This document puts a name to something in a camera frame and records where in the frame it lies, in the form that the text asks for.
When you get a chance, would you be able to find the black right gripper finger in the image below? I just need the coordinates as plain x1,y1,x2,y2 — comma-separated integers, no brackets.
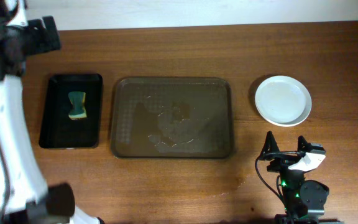
259,131,280,160
297,136,310,152

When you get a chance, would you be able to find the pale green plate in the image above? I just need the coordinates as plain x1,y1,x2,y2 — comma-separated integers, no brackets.
254,75,312,127

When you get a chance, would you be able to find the yellow green sponge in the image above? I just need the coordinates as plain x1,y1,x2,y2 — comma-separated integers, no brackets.
68,91,87,120

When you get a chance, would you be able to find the cream white plate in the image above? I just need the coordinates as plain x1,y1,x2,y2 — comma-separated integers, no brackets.
255,93,312,127

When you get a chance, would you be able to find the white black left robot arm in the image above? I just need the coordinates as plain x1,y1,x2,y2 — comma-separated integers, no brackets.
0,0,101,223

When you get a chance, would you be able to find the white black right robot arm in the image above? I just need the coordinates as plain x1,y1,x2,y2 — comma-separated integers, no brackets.
254,131,329,224

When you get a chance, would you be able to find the brown serving tray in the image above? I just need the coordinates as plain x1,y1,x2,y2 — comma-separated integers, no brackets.
110,77,235,159

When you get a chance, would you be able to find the black small tray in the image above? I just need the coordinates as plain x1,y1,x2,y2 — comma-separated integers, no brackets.
39,73,103,149

